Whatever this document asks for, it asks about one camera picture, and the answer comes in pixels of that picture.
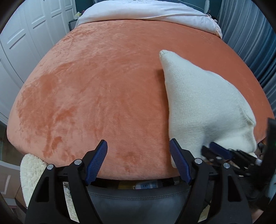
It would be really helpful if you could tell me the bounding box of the cream knitted sweater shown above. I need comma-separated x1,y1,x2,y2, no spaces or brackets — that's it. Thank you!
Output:
159,50,257,158

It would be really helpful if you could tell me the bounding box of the grey leather bed bench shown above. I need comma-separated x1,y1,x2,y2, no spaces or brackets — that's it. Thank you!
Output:
87,182,190,223

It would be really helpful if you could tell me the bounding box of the orange velvet bed cover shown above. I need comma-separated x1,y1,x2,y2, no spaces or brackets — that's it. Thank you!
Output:
7,20,274,180

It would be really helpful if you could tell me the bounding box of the blue grey striped curtain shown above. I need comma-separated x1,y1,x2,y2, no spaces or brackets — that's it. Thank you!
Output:
218,1,275,110

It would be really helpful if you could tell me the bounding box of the white panelled wardrobe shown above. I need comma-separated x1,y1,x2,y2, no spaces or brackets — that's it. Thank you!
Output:
1,0,77,124

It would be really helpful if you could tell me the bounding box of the dark bedside table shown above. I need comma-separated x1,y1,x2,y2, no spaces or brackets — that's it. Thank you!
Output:
68,19,77,31

